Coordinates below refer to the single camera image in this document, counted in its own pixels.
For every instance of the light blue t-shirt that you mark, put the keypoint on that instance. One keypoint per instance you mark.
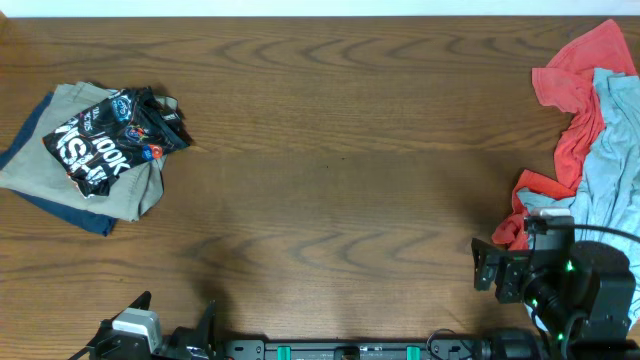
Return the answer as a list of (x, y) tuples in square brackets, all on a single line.
[(608, 194)]

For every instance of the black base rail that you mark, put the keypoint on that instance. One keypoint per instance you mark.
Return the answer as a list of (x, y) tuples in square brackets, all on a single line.
[(440, 347)]

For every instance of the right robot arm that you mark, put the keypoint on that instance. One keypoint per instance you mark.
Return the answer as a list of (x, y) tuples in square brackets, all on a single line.
[(579, 294)]

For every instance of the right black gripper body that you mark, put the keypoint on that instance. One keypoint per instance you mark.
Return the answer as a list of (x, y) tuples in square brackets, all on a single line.
[(512, 286)]

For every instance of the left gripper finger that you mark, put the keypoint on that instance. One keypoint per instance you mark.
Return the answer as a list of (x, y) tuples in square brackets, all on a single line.
[(205, 330), (142, 302)]

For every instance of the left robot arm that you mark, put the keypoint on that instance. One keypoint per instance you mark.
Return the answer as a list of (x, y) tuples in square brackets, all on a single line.
[(179, 345)]

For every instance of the folded navy blue garment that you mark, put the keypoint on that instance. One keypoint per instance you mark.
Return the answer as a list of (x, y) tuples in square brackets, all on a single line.
[(88, 221)]

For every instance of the folded khaki shorts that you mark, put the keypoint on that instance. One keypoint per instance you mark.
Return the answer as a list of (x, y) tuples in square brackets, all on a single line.
[(34, 171)]

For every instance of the black orange-patterned jersey shirt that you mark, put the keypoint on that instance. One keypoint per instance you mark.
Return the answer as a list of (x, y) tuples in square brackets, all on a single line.
[(125, 130)]

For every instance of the red t-shirt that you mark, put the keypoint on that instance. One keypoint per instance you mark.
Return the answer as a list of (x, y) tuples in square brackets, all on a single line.
[(567, 84)]

